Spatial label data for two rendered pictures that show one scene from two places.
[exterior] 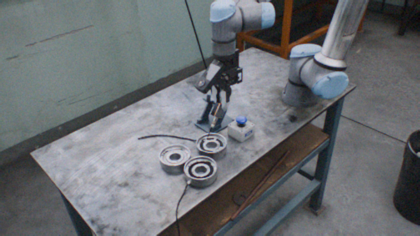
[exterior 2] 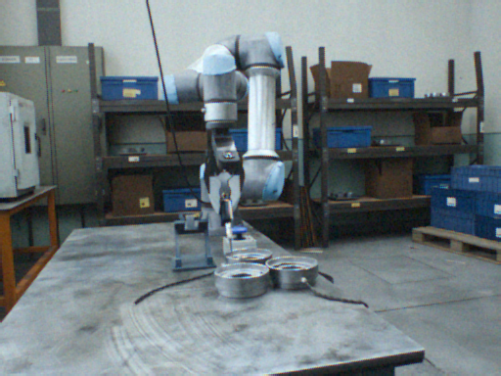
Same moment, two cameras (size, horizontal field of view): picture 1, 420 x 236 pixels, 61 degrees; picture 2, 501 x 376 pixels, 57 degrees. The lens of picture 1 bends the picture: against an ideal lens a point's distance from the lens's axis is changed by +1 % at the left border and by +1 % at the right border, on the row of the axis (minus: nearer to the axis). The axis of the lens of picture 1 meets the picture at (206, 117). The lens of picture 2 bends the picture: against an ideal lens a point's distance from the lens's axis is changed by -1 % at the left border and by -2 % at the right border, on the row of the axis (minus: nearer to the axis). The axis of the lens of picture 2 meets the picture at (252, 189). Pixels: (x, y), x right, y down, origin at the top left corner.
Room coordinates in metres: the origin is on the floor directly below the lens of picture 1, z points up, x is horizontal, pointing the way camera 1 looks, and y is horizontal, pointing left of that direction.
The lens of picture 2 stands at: (0.44, 0.87, 1.08)
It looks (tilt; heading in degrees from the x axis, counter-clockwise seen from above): 6 degrees down; 298
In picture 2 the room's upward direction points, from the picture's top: 2 degrees counter-clockwise
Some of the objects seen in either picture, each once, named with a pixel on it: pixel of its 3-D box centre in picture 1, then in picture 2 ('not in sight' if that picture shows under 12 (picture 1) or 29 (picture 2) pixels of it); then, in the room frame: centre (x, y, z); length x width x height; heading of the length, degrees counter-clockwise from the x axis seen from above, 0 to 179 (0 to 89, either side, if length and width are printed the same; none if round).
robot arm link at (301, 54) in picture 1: (305, 62); (220, 180); (1.22, -0.40, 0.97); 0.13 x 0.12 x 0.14; 14
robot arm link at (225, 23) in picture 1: (224, 20); (219, 79); (1.01, -0.07, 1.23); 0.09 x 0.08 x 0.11; 104
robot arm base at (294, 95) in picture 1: (301, 87); (219, 216); (1.23, -0.40, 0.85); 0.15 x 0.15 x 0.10
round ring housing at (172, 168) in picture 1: (175, 158); (242, 280); (0.87, 0.11, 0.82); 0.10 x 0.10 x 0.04
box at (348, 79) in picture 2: not in sight; (340, 82); (1.90, -3.95, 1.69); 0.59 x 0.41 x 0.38; 46
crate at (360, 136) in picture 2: not in sight; (341, 137); (1.90, -3.96, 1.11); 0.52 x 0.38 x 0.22; 41
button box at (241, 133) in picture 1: (242, 128); (239, 246); (1.01, -0.13, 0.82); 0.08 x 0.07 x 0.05; 131
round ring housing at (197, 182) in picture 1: (200, 172); (292, 272); (0.80, 0.03, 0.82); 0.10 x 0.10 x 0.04
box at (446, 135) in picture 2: not in sight; (436, 128); (1.02, -4.71, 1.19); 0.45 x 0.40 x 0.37; 36
